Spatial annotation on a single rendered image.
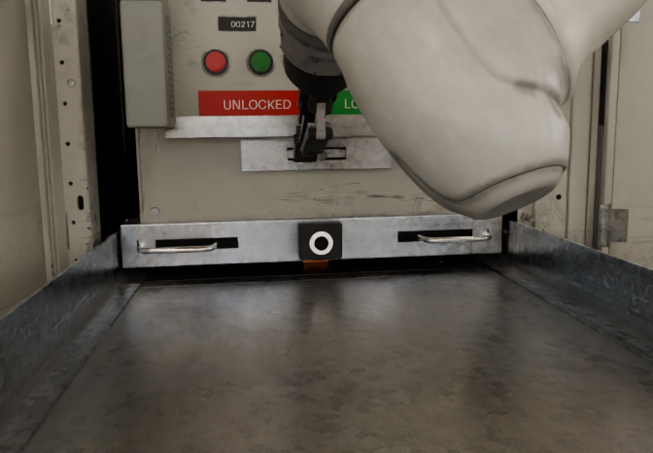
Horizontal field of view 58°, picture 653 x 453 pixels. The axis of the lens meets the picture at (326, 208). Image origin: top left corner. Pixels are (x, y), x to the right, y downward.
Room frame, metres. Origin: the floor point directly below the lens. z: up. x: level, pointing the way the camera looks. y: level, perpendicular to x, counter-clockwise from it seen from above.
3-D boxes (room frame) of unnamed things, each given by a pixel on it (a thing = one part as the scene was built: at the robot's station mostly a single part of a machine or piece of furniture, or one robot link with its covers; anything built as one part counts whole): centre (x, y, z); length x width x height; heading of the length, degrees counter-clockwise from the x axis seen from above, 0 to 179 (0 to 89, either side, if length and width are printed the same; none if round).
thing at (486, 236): (0.82, -0.18, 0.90); 0.11 x 0.05 x 0.01; 97
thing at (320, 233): (0.80, 0.01, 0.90); 0.06 x 0.03 x 0.05; 97
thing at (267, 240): (0.83, 0.01, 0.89); 0.54 x 0.05 x 0.06; 97
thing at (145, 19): (0.72, 0.21, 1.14); 0.08 x 0.05 x 0.17; 7
